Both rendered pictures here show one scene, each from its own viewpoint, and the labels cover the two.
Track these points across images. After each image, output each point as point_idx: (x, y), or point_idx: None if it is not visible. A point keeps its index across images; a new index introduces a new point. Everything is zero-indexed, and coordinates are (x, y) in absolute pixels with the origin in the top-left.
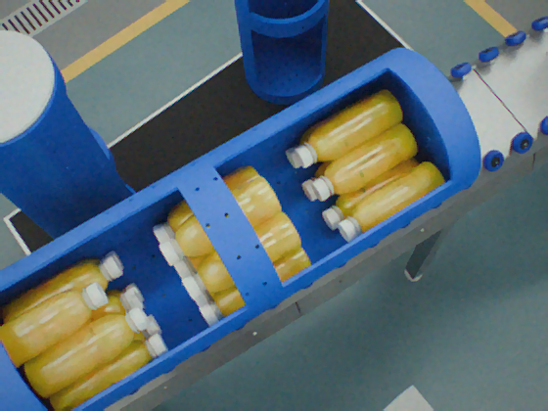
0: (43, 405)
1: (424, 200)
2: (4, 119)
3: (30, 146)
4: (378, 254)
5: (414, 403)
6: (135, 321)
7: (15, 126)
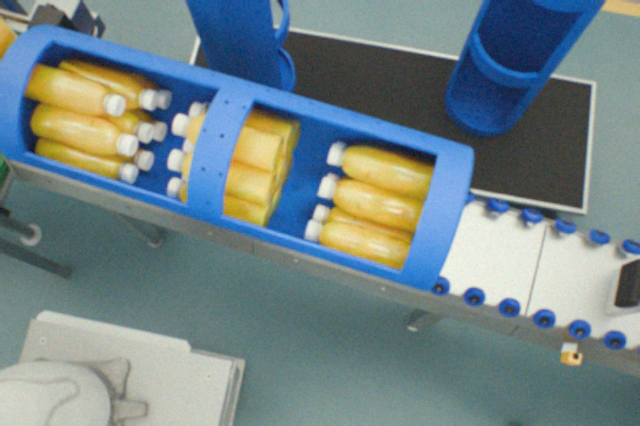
0: None
1: (367, 263)
2: None
3: None
4: (336, 271)
5: (219, 371)
6: (122, 144)
7: None
